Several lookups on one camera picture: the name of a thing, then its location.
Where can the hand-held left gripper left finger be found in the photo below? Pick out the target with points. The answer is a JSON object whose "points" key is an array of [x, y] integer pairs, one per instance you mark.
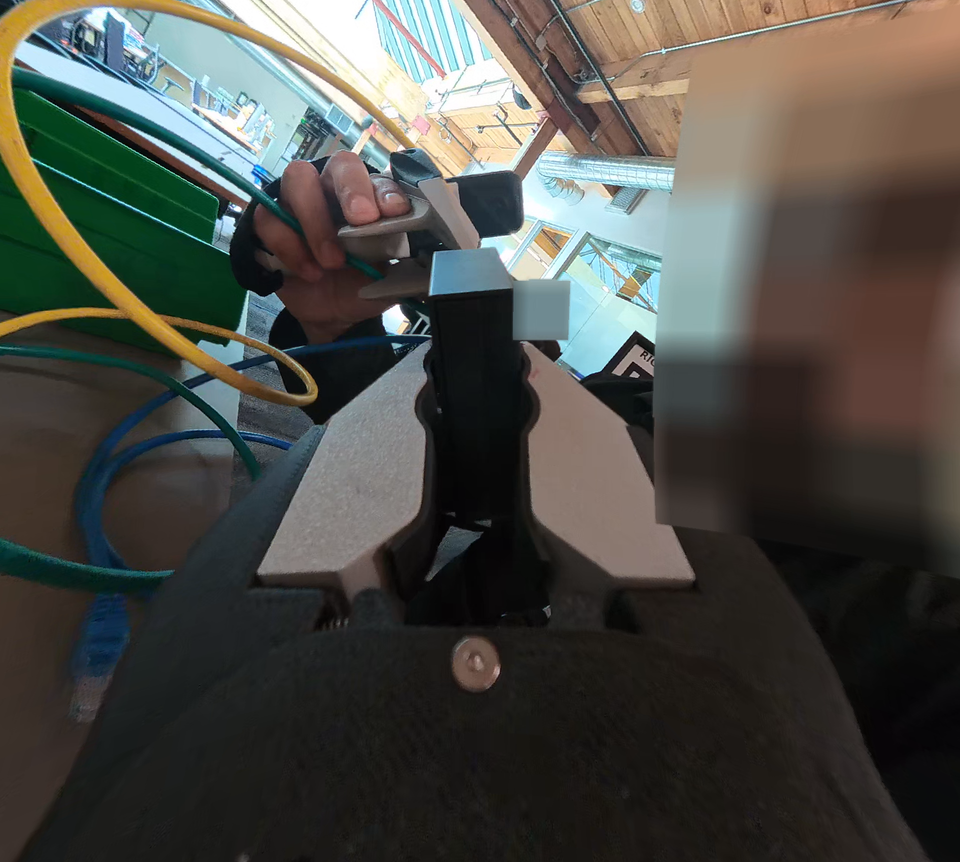
{"points": [[352, 487]]}

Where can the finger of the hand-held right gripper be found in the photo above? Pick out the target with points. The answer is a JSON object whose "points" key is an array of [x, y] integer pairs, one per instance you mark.
{"points": [[450, 214], [397, 286]]}

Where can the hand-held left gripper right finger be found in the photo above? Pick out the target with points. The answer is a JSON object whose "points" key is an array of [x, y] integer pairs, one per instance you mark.
{"points": [[592, 495]]}

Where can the black network switch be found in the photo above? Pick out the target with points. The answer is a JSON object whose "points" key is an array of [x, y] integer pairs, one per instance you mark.
{"points": [[476, 390]]}

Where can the green plastic bin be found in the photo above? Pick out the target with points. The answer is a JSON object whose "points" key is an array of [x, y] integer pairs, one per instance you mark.
{"points": [[150, 240]]}

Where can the person's right hand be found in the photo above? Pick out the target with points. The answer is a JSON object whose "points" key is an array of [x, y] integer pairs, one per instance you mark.
{"points": [[337, 187]]}

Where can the black white printed sign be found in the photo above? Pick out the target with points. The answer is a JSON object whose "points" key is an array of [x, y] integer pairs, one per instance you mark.
{"points": [[634, 356]]}

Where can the person's dark clothed body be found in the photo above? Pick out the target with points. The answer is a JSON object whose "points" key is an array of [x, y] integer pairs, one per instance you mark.
{"points": [[862, 689]]}

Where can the silver ventilation duct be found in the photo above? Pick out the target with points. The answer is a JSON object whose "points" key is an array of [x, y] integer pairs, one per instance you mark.
{"points": [[607, 172]]}

